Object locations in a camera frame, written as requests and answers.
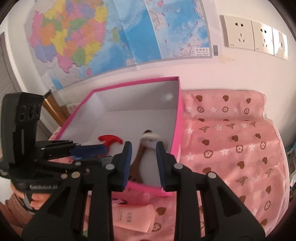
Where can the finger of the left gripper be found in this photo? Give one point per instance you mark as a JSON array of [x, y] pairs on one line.
[[68, 165], [49, 150]]

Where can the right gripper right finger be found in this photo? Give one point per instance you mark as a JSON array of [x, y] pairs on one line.
[[206, 208]]

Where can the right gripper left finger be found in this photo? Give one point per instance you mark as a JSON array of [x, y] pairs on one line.
[[81, 208]]

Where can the brown wooden massage claw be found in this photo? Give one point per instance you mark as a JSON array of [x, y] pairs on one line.
[[134, 174]]

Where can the red plastic corkscrew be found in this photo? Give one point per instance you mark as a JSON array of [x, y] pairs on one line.
[[108, 140]]

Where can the white tape roll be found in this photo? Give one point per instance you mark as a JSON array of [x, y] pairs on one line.
[[148, 169]]

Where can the pink cream tube white cap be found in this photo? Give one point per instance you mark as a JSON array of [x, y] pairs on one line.
[[139, 218]]

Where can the person left hand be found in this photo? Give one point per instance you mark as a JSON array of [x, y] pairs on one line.
[[36, 201]]

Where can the bronze travel mug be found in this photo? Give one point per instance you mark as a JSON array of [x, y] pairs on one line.
[[57, 112]]

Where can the grey cabinet door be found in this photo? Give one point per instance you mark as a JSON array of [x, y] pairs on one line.
[[9, 83]]

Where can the pink cardboard box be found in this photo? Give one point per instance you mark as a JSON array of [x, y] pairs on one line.
[[127, 110]]

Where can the colourful wall map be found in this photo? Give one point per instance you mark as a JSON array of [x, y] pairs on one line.
[[71, 41]]

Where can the white wall socket panel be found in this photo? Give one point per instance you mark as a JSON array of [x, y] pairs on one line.
[[252, 35]]

